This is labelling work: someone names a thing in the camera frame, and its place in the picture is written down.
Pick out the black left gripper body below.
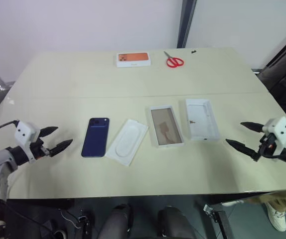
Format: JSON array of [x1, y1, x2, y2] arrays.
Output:
[[29, 135, 53, 160]]

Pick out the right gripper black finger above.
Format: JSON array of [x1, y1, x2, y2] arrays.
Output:
[[240, 121, 265, 133], [225, 138, 261, 163]]

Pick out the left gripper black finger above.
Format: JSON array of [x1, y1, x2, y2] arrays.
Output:
[[49, 139, 73, 158], [38, 126, 59, 137]]

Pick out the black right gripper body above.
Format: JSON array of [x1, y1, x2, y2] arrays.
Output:
[[257, 133, 278, 158]]

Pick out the dark blue smartphone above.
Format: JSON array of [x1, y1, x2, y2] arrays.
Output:
[[80, 117, 111, 158]]

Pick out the white phone box lid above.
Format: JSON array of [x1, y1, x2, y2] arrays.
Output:
[[185, 98, 221, 141]]

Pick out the white paper insert tray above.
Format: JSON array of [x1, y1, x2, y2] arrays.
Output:
[[107, 119, 150, 167]]

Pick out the white phone box base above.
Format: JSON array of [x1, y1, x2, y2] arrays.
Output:
[[149, 105, 185, 149]]

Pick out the white box with orange phone print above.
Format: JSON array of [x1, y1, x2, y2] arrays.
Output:
[[116, 52, 151, 68]]

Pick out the khaki trouser leg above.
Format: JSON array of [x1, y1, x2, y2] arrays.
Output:
[[242, 190, 286, 210]]

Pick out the white sneaker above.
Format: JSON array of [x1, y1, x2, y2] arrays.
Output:
[[265, 202, 286, 231]]

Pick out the dark rounded shape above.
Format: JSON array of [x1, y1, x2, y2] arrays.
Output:
[[157, 206, 199, 239], [100, 203, 134, 239]]

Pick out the dark grey vertical beam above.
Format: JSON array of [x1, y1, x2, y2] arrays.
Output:
[[176, 0, 198, 49]]

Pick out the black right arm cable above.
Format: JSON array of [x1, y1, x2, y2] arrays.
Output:
[[260, 146, 286, 159]]

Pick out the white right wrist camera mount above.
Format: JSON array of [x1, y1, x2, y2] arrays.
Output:
[[262, 117, 286, 155]]

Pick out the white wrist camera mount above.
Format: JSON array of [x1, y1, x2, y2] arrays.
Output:
[[262, 117, 286, 155], [14, 120, 41, 164]]

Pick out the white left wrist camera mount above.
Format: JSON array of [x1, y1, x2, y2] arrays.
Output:
[[14, 120, 41, 164]]

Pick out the black table leg with bracket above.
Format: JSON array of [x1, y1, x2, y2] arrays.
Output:
[[203, 203, 234, 239]]

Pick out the red handled scissors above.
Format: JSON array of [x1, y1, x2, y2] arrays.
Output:
[[163, 51, 184, 68]]

